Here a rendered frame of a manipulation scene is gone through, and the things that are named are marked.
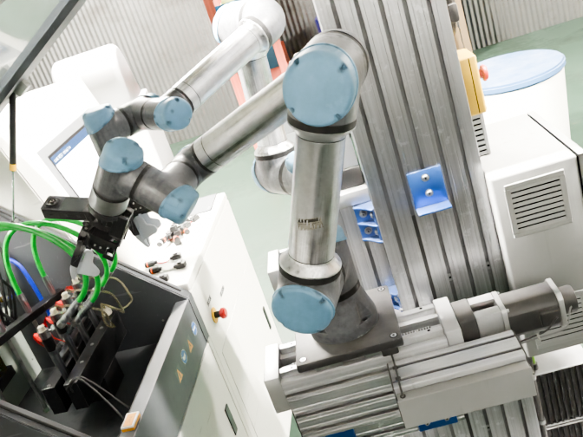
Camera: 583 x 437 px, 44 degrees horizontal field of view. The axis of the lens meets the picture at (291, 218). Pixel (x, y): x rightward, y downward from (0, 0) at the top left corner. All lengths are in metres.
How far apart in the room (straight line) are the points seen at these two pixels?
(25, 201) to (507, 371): 1.38
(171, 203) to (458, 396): 0.67
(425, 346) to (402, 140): 0.43
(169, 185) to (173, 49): 6.35
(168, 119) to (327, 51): 0.59
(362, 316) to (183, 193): 0.46
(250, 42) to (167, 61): 5.93
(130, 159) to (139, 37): 6.38
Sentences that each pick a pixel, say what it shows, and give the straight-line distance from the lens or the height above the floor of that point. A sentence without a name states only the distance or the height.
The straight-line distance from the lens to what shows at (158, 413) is 1.79.
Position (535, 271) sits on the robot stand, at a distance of 1.68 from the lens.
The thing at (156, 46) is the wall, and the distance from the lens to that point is 7.68.
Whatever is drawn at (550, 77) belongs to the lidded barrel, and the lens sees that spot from 3.95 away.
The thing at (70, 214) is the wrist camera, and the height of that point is 1.45.
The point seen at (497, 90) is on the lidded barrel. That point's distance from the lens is 3.86.
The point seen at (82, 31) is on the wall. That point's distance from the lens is 7.81.
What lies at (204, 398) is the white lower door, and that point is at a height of 0.72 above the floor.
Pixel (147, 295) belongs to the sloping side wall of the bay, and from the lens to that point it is 2.14.
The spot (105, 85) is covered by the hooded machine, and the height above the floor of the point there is 1.13.
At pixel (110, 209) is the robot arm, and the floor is 1.45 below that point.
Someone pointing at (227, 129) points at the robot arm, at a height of 1.52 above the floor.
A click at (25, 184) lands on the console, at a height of 1.40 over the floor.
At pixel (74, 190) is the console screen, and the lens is 2.30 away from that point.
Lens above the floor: 1.86
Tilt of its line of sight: 22 degrees down
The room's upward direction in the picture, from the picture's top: 19 degrees counter-clockwise
